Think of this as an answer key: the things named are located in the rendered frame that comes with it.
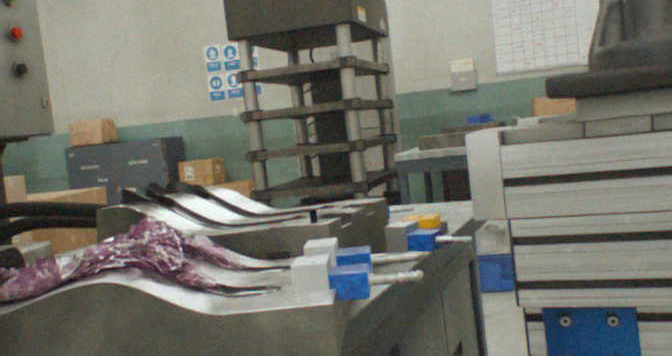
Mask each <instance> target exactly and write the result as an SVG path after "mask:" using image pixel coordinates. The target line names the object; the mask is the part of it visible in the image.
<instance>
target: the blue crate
mask: <svg viewBox="0 0 672 356"><path fill-rule="evenodd" d="M477 257H478V267H479V277H480V287H481V293H493V292H512V290H514V289H515V283H514V273H513V271H512V263H511V252H508V253H491V254H477Z"/></svg>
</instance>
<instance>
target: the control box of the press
mask: <svg viewBox="0 0 672 356"><path fill-rule="evenodd" d="M52 133H55V129H54V120H53V112H52V105H51V96H50V93H49V89H48V80H47V72H46V65H45V56H44V49H43V40H41V32H40V25H39V16H38V9H37V0H0V204H4V203H8V201H7V194H5V185H4V178H3V169H2V162H1V157H2V155H3V152H4V148H5V146H7V143H12V142H14V144H15V145H16V144H22V141H28V138H36V137H44V136H51V135H52Z"/></svg>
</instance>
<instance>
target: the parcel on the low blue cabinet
mask: <svg viewBox="0 0 672 356"><path fill-rule="evenodd" d="M69 131H70V143H71V148H77V146H85V145H95V144H104V143H114V142H118V136H117V129H116V125H115V122H114V118H93V119H86V120H80V121H74V122H69Z"/></svg>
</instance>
